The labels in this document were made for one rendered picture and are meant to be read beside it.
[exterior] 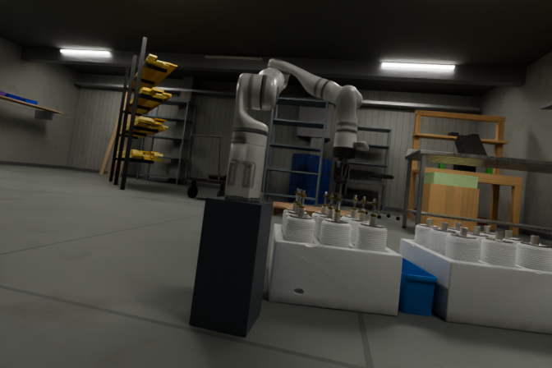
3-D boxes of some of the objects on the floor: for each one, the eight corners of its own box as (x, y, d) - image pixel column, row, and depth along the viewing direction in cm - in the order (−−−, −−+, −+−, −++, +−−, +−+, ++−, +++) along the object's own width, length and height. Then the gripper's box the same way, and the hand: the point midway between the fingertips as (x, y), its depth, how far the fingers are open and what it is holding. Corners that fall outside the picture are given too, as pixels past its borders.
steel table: (646, 268, 265) (650, 159, 271) (412, 235, 302) (420, 140, 308) (583, 252, 332) (588, 165, 338) (398, 227, 368) (406, 148, 374)
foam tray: (397, 316, 94) (403, 255, 95) (268, 301, 94) (275, 241, 95) (361, 277, 133) (365, 234, 134) (269, 266, 133) (273, 223, 134)
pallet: (365, 222, 373) (365, 213, 373) (362, 229, 300) (364, 218, 300) (275, 209, 407) (277, 201, 408) (254, 212, 334) (255, 203, 335)
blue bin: (435, 318, 97) (439, 278, 97) (400, 314, 97) (404, 273, 97) (397, 285, 127) (399, 255, 127) (370, 282, 127) (373, 252, 127)
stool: (354, 214, 465) (358, 171, 469) (366, 213, 515) (370, 174, 519) (395, 221, 433) (399, 175, 437) (403, 219, 483) (407, 177, 487)
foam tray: (576, 338, 94) (579, 277, 95) (445, 321, 95) (450, 261, 96) (488, 292, 133) (491, 249, 134) (396, 281, 133) (400, 238, 135)
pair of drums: (328, 203, 715) (333, 161, 721) (326, 206, 581) (331, 155, 587) (293, 199, 731) (298, 158, 737) (283, 200, 597) (289, 151, 603)
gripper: (338, 149, 113) (333, 193, 112) (328, 142, 99) (323, 193, 98) (359, 149, 110) (354, 195, 109) (352, 143, 96) (347, 195, 95)
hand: (340, 190), depth 104 cm, fingers open, 6 cm apart
